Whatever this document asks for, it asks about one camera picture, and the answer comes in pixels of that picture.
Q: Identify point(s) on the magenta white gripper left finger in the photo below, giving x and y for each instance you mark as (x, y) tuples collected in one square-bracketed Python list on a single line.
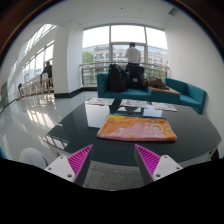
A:
[(74, 167)]

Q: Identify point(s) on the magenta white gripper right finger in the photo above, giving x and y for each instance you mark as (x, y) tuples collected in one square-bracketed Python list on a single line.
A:
[(152, 166)]

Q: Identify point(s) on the orange pink folded towel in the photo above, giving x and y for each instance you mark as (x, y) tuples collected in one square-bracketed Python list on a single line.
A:
[(133, 128)]

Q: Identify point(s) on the grey round stool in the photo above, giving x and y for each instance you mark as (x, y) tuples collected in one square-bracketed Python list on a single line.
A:
[(33, 157)]

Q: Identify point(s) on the right magazine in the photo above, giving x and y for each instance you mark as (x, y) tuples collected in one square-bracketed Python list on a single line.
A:
[(164, 106)]

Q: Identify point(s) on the magazine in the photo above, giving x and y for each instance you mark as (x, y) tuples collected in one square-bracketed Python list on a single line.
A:
[(134, 103), (164, 106), (100, 101)]

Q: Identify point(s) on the middle magazine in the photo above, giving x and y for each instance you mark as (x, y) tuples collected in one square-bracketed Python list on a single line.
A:
[(134, 103)]

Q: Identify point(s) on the left magazine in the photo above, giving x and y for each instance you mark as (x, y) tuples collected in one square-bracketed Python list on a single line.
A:
[(100, 101)]

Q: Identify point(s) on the wooden side table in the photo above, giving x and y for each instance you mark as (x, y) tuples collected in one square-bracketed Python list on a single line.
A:
[(168, 90)]

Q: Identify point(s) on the teal sofa right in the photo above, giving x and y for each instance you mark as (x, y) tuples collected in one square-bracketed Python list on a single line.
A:
[(191, 95)]

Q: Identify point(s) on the teal sofa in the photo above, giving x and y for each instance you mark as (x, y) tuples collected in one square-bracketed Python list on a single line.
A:
[(191, 95), (134, 94)]

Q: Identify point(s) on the teal sofa left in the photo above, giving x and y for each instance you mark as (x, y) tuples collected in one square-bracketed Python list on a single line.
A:
[(134, 94)]

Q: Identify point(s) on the brown bag on table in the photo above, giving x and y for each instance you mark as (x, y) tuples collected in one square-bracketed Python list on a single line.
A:
[(157, 83)]

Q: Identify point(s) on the black backpack right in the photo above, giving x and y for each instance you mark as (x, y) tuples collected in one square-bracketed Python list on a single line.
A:
[(136, 77)]

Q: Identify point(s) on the black backpack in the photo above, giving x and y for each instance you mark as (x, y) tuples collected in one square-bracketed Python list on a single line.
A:
[(117, 79), (136, 77)]

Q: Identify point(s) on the black backpack left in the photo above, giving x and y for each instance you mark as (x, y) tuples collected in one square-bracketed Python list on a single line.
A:
[(117, 79)]

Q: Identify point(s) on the metal balcony railing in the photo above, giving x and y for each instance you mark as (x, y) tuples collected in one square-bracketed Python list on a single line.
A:
[(89, 71)]

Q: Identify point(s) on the person in dark clothes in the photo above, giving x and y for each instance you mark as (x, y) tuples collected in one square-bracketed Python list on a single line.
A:
[(48, 70)]

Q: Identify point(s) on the man in white shirt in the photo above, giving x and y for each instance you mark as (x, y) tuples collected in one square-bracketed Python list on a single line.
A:
[(133, 55)]

